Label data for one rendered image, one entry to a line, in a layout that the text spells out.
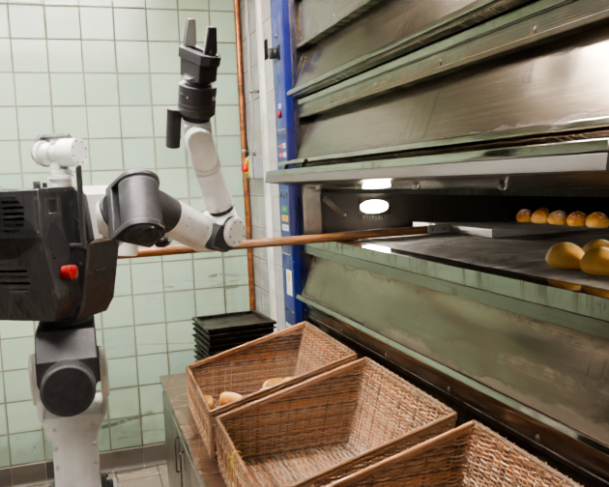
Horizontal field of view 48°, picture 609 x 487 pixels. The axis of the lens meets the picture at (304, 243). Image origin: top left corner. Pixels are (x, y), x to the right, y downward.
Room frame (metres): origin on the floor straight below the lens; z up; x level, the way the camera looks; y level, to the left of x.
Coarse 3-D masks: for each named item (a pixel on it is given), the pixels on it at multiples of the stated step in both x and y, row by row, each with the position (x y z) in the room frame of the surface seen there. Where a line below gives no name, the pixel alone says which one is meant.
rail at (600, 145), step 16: (544, 144) 1.04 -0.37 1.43; (560, 144) 1.01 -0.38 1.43; (576, 144) 0.97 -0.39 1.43; (592, 144) 0.94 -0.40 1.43; (608, 144) 0.91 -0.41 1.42; (384, 160) 1.59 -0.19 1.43; (400, 160) 1.51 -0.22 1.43; (416, 160) 1.44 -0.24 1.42; (432, 160) 1.37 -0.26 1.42; (448, 160) 1.31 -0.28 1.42; (464, 160) 1.25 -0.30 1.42; (480, 160) 1.21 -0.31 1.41
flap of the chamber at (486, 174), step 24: (384, 168) 1.59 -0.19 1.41; (408, 168) 1.47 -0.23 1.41; (432, 168) 1.36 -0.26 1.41; (456, 168) 1.28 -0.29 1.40; (480, 168) 1.20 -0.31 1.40; (504, 168) 1.13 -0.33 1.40; (528, 168) 1.07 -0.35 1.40; (552, 168) 1.01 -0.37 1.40; (576, 168) 0.96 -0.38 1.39; (600, 168) 0.92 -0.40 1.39
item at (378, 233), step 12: (396, 228) 2.40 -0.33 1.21; (408, 228) 2.41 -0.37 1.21; (420, 228) 2.43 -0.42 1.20; (252, 240) 2.24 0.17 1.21; (264, 240) 2.25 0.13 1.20; (276, 240) 2.26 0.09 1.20; (288, 240) 2.27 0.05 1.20; (300, 240) 2.28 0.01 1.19; (312, 240) 2.30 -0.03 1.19; (324, 240) 2.31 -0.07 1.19; (336, 240) 2.33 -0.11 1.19; (348, 240) 2.35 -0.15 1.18; (144, 252) 2.12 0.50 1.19; (156, 252) 2.14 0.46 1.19; (168, 252) 2.15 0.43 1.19; (180, 252) 2.16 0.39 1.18; (192, 252) 2.18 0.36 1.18
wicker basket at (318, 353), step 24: (264, 336) 2.55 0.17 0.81; (288, 336) 2.59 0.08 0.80; (312, 336) 2.49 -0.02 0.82; (216, 360) 2.50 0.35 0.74; (240, 360) 2.53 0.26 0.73; (264, 360) 2.56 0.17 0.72; (312, 360) 2.43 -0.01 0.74; (336, 360) 2.07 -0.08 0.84; (192, 384) 2.29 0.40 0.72; (216, 384) 2.50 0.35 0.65; (240, 384) 2.53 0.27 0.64; (288, 384) 2.02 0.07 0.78; (336, 384) 2.07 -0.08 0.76; (192, 408) 2.35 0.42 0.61; (216, 408) 1.96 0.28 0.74; (216, 432) 1.96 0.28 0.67; (288, 432) 2.14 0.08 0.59; (216, 456) 1.96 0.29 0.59
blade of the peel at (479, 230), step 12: (456, 228) 2.42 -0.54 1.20; (468, 228) 2.35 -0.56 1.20; (480, 228) 2.27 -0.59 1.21; (492, 228) 2.53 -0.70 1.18; (504, 228) 2.51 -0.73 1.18; (516, 228) 2.48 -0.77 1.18; (528, 228) 2.46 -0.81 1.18; (540, 228) 2.43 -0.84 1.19; (552, 228) 2.41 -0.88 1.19; (564, 228) 2.39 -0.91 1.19
